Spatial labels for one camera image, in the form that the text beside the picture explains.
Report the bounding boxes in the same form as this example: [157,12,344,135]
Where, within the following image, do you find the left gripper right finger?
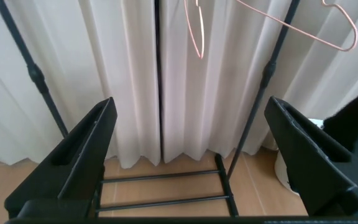
[264,96,358,217]

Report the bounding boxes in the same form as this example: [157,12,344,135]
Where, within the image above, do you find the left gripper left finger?
[4,96,118,220]

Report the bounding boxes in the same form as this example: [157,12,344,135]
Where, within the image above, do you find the black shorts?
[323,82,358,174]

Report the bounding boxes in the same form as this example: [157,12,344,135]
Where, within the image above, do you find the white laundry basket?
[273,117,325,197]

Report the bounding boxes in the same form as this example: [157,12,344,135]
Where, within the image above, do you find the black clothes rack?
[0,0,301,218]

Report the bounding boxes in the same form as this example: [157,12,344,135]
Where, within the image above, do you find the pink clothes hanger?
[183,0,206,60]
[234,0,358,52]

